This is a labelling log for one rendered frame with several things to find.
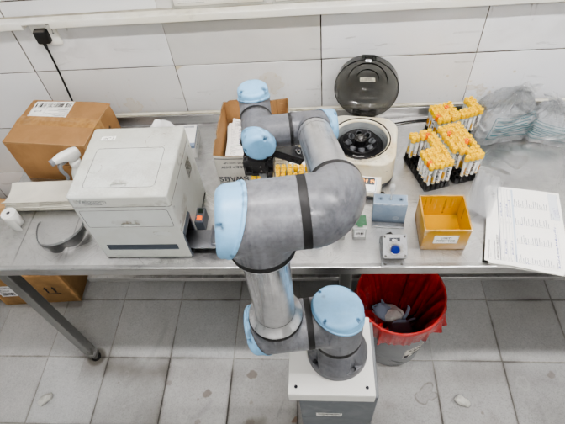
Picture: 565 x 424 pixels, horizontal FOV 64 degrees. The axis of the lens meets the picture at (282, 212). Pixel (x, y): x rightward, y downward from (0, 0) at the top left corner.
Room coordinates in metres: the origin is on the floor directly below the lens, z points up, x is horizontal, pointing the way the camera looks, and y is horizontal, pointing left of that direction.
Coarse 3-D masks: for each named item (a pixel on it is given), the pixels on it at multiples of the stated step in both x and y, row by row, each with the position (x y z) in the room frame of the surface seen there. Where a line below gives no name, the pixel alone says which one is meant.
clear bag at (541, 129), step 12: (552, 96) 1.18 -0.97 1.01; (540, 108) 1.18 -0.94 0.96; (552, 108) 1.15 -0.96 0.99; (564, 108) 1.13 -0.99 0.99; (540, 120) 1.12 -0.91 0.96; (552, 120) 1.11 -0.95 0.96; (564, 120) 1.09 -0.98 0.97; (528, 132) 1.12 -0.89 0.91; (540, 132) 1.10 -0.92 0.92; (552, 132) 1.08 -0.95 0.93; (564, 132) 1.07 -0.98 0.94; (552, 144) 1.07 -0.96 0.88; (564, 144) 1.06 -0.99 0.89
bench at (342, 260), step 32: (416, 128) 1.25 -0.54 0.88; (512, 160) 1.03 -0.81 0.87; (544, 160) 1.01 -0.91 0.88; (384, 192) 0.96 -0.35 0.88; (416, 192) 0.94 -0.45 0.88; (448, 192) 0.93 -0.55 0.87; (0, 224) 1.03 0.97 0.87; (32, 224) 1.01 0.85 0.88; (64, 224) 0.99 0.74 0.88; (480, 224) 0.79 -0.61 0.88; (0, 256) 0.89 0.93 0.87; (32, 256) 0.88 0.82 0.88; (64, 256) 0.86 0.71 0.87; (96, 256) 0.85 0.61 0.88; (320, 256) 0.74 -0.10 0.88; (352, 256) 0.73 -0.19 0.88; (416, 256) 0.70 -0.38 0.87; (448, 256) 0.69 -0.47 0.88; (480, 256) 0.67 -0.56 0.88; (32, 288) 0.90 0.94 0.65; (64, 320) 0.90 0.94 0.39; (96, 352) 0.89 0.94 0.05
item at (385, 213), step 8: (376, 200) 0.85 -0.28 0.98; (384, 200) 0.85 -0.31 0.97; (392, 200) 0.84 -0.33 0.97; (400, 200) 0.84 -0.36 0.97; (376, 208) 0.84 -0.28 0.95; (384, 208) 0.83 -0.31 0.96; (392, 208) 0.83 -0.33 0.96; (400, 208) 0.82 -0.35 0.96; (376, 216) 0.84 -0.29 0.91; (384, 216) 0.83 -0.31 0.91; (392, 216) 0.83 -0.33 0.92; (400, 216) 0.82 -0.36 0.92; (376, 224) 0.83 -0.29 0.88; (384, 224) 0.82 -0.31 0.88; (392, 224) 0.82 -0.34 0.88; (400, 224) 0.82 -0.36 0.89
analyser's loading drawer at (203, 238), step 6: (186, 234) 0.86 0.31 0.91; (192, 234) 0.86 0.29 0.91; (198, 234) 0.85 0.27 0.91; (204, 234) 0.85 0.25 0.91; (210, 234) 0.82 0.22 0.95; (192, 240) 0.83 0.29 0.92; (198, 240) 0.83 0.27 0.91; (204, 240) 0.83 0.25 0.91; (210, 240) 0.80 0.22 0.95; (192, 246) 0.81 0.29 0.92; (198, 246) 0.80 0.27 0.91; (204, 246) 0.80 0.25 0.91; (210, 246) 0.80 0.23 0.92
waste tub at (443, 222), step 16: (416, 208) 0.85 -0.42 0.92; (432, 208) 0.84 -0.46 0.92; (448, 208) 0.83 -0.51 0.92; (464, 208) 0.79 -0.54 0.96; (416, 224) 0.81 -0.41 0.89; (432, 224) 0.80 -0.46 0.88; (448, 224) 0.80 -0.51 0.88; (464, 224) 0.75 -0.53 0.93; (432, 240) 0.72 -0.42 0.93; (448, 240) 0.71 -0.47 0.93; (464, 240) 0.70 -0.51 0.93
